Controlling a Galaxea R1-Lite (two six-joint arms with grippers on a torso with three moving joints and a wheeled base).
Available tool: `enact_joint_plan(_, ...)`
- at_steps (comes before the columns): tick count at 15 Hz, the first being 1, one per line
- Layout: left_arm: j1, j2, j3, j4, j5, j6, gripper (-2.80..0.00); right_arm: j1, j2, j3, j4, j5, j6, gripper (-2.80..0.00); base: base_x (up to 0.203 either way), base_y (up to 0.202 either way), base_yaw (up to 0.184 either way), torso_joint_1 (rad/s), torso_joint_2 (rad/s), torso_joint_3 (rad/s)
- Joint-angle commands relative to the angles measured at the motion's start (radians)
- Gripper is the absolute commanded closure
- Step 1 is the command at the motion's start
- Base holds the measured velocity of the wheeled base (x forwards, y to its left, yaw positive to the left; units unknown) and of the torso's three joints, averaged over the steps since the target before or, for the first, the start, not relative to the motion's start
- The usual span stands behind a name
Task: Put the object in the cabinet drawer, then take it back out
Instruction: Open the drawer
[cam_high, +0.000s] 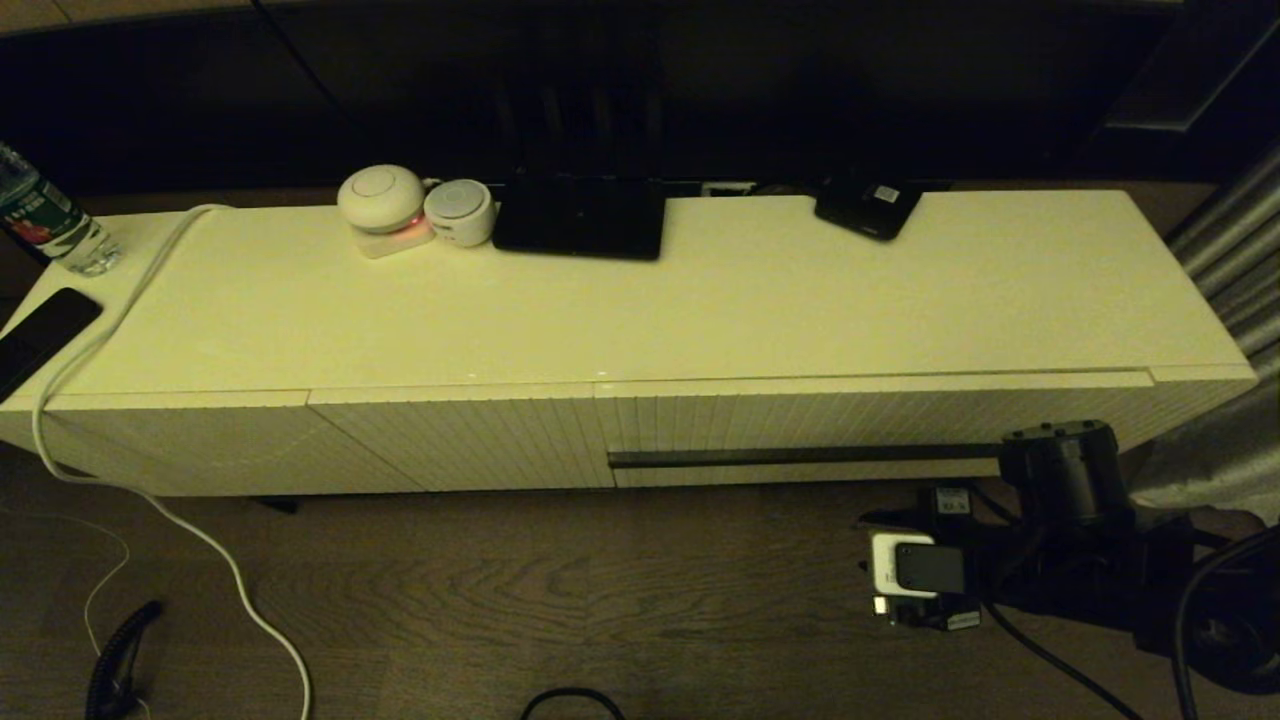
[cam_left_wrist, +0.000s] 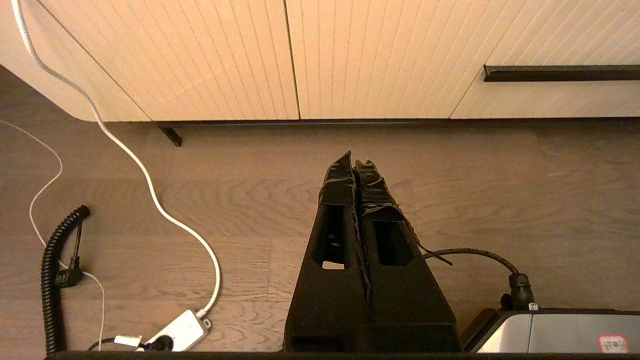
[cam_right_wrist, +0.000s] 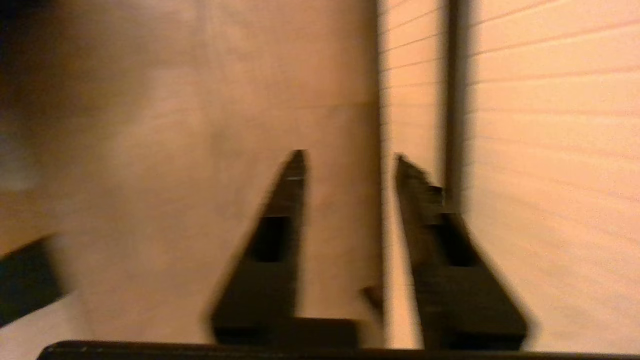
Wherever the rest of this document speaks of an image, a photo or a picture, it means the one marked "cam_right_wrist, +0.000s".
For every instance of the white black striped rug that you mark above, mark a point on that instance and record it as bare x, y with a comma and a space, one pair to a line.
25, 280

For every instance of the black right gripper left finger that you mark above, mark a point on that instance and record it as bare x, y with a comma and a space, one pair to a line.
260, 290

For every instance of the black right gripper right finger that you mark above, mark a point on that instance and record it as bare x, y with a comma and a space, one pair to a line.
465, 300

